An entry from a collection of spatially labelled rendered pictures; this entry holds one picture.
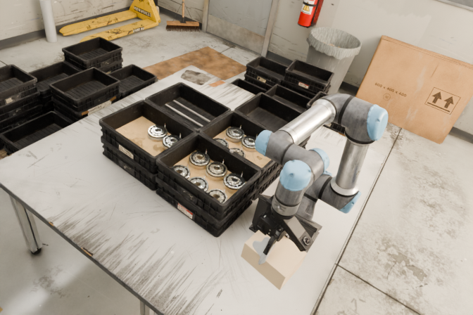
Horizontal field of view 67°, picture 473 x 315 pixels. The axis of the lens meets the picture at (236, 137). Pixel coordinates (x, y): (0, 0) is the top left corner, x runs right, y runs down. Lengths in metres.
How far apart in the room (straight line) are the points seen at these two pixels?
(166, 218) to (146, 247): 0.18
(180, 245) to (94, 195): 0.49
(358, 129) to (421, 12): 3.02
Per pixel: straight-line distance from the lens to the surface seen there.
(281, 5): 4.68
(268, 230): 1.10
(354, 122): 1.32
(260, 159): 1.88
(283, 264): 1.15
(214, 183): 1.70
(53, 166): 2.00
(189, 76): 2.72
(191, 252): 1.61
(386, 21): 4.32
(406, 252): 2.99
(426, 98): 4.26
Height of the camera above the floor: 2.05
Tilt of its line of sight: 38 degrees down
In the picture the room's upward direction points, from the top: 11 degrees clockwise
